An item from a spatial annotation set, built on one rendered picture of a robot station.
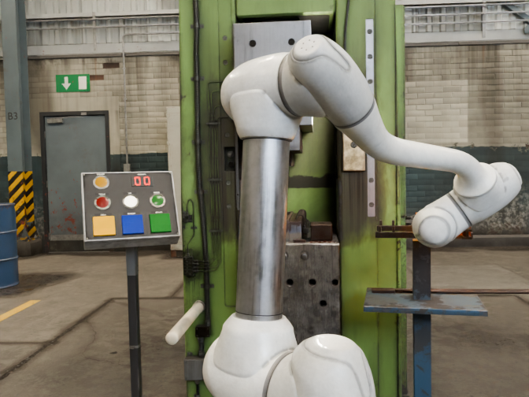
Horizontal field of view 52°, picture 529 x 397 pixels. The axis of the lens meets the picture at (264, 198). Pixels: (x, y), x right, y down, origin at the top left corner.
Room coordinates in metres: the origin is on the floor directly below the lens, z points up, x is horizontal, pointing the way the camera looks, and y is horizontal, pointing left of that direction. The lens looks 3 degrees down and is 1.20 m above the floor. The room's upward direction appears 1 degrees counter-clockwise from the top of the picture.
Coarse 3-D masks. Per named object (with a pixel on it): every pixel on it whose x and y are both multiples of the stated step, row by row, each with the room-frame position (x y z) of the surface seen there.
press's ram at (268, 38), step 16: (240, 32) 2.13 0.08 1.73; (256, 32) 2.13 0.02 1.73; (272, 32) 2.12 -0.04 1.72; (288, 32) 2.12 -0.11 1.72; (304, 32) 2.11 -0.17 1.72; (240, 48) 2.13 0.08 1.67; (256, 48) 2.13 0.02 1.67; (272, 48) 2.12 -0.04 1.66; (288, 48) 2.12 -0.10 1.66; (240, 64) 2.13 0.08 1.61; (304, 128) 2.29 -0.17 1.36
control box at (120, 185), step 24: (96, 192) 2.00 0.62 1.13; (120, 192) 2.03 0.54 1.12; (144, 192) 2.05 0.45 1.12; (168, 192) 2.08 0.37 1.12; (96, 216) 1.95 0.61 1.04; (120, 216) 1.98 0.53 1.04; (144, 216) 2.00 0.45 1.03; (96, 240) 1.91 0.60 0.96; (120, 240) 1.94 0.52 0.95; (144, 240) 1.98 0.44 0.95; (168, 240) 2.02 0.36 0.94
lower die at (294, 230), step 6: (288, 216) 2.28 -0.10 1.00; (294, 216) 2.37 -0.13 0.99; (300, 216) 2.36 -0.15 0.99; (288, 222) 2.12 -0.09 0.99; (294, 222) 2.12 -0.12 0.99; (300, 222) 2.11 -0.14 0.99; (288, 228) 2.12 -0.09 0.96; (294, 228) 2.12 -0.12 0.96; (300, 228) 2.11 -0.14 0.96; (288, 234) 2.12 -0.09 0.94; (294, 234) 2.12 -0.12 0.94; (300, 234) 2.11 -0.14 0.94; (288, 240) 2.12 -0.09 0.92
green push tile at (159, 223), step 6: (150, 216) 2.00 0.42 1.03; (156, 216) 2.01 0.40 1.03; (162, 216) 2.02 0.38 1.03; (168, 216) 2.02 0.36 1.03; (150, 222) 1.99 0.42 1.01; (156, 222) 2.00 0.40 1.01; (162, 222) 2.00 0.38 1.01; (168, 222) 2.01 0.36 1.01; (150, 228) 1.98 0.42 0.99; (156, 228) 1.98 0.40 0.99; (162, 228) 1.99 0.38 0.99; (168, 228) 2.00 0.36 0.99
